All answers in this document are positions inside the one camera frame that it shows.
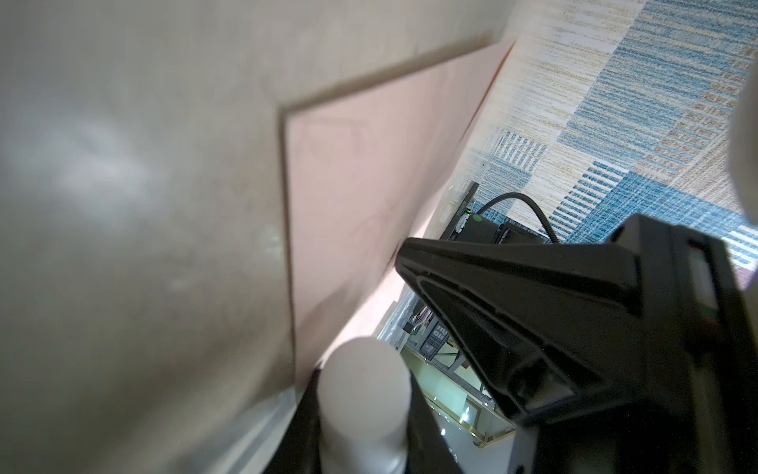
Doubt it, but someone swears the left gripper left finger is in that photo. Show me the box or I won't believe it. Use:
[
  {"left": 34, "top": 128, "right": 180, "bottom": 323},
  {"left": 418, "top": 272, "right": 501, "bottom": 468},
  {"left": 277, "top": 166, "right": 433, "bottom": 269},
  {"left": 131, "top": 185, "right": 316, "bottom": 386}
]
[{"left": 264, "top": 369, "right": 322, "bottom": 474}]

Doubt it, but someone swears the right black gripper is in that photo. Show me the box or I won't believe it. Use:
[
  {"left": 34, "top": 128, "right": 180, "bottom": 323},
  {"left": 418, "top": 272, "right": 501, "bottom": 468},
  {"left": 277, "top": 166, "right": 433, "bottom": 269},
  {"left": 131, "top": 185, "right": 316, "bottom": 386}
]
[{"left": 396, "top": 215, "right": 757, "bottom": 473}]

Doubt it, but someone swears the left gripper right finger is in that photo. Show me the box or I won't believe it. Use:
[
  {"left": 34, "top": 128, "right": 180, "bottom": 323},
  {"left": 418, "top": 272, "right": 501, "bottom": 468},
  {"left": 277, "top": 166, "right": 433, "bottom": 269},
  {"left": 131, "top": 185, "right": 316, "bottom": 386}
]
[{"left": 406, "top": 376, "right": 463, "bottom": 474}]

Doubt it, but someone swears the white glue stick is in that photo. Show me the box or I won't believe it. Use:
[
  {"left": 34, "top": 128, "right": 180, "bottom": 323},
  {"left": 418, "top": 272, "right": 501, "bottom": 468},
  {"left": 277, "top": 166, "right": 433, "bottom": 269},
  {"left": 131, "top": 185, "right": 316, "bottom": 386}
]
[{"left": 317, "top": 338, "right": 412, "bottom": 473}]

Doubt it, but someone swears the pale pink envelope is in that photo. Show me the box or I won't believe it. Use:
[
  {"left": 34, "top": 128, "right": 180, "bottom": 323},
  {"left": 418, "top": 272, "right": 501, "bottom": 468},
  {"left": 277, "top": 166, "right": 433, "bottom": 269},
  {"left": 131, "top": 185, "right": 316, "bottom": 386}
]
[{"left": 283, "top": 39, "right": 514, "bottom": 391}]

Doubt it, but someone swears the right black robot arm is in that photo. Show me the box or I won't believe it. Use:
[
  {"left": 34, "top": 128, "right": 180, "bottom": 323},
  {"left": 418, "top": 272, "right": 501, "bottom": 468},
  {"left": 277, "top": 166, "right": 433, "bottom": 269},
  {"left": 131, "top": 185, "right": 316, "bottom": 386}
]
[{"left": 395, "top": 199, "right": 757, "bottom": 473}]

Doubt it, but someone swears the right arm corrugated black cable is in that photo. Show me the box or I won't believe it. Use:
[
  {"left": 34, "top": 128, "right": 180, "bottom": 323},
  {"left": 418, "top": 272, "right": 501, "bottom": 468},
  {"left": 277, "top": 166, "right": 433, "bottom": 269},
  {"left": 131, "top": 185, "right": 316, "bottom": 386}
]
[{"left": 476, "top": 192, "right": 561, "bottom": 245}]

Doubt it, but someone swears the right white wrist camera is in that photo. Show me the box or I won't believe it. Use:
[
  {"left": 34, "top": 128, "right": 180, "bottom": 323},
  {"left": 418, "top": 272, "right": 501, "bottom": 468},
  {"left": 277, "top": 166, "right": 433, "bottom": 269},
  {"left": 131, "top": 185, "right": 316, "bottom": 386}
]
[{"left": 728, "top": 63, "right": 758, "bottom": 225}]

